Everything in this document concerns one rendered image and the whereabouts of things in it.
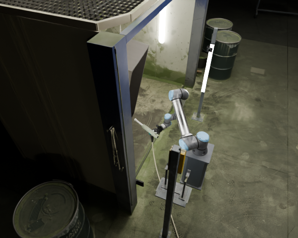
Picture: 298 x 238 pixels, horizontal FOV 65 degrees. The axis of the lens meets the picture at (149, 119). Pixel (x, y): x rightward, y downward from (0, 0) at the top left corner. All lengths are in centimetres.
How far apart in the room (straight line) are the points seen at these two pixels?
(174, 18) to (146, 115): 177
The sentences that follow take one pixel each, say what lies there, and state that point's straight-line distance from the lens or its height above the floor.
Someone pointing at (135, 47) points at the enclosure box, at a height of 166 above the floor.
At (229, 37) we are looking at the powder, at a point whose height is 86.
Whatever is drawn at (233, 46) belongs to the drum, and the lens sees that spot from 500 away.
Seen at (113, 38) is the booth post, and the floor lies 229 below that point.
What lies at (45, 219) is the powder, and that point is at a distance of 243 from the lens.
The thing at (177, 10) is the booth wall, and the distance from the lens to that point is 438.
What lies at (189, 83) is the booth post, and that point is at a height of 11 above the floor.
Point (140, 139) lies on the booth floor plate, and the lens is 384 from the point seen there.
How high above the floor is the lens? 294
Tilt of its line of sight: 44 degrees down
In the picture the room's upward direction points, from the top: straight up
